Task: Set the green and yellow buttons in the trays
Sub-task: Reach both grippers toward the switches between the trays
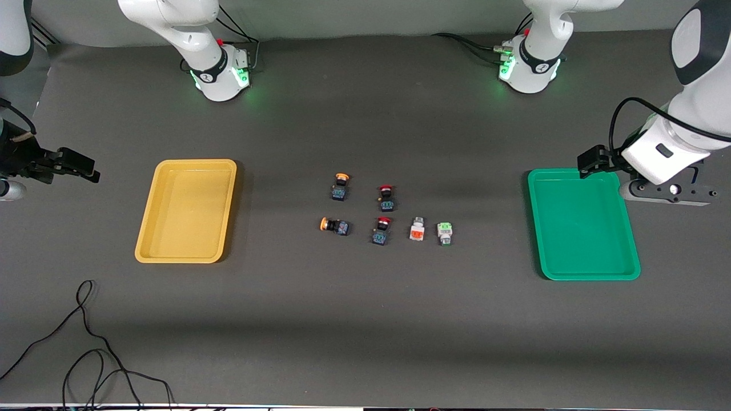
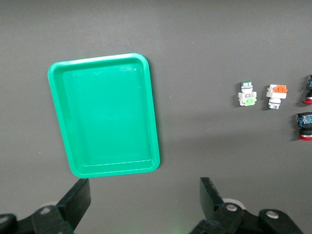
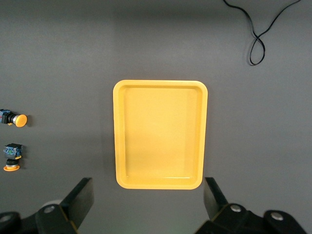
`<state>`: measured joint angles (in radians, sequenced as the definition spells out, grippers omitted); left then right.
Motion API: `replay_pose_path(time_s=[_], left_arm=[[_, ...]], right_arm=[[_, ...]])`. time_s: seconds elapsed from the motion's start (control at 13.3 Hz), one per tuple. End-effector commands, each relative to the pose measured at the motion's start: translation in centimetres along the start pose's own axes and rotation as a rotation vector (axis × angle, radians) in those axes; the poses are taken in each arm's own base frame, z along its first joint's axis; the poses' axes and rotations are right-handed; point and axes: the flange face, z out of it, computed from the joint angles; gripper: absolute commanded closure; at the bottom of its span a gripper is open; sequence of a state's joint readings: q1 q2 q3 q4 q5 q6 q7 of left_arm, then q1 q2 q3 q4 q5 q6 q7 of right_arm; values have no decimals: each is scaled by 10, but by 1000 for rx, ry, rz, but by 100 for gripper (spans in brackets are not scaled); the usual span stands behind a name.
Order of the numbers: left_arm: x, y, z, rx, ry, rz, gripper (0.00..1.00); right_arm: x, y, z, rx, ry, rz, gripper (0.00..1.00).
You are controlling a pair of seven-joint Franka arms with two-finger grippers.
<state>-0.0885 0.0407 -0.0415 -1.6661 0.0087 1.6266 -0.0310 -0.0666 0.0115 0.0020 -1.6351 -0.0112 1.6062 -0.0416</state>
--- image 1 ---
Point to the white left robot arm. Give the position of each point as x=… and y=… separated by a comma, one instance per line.
x=708, y=85

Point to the yellow plastic tray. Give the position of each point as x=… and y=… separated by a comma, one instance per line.
x=188, y=228

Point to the white switch with orange button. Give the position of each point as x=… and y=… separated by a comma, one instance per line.
x=417, y=231

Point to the yellow push button switch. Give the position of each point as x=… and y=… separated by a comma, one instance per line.
x=340, y=193
x=341, y=228

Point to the aluminium frame rail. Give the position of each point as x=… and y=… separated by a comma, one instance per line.
x=43, y=31

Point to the dark grey table mat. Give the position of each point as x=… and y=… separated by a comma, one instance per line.
x=365, y=319

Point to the white switch with green button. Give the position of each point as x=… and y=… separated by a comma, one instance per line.
x=445, y=231

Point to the red push button switch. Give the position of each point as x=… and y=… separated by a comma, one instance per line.
x=381, y=235
x=386, y=202

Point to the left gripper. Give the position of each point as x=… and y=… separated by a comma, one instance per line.
x=611, y=162

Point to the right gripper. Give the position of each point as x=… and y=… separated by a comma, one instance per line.
x=23, y=157

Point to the green plastic tray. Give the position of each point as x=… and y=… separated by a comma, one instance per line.
x=582, y=240

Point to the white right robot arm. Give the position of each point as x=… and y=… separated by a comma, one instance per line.
x=194, y=34

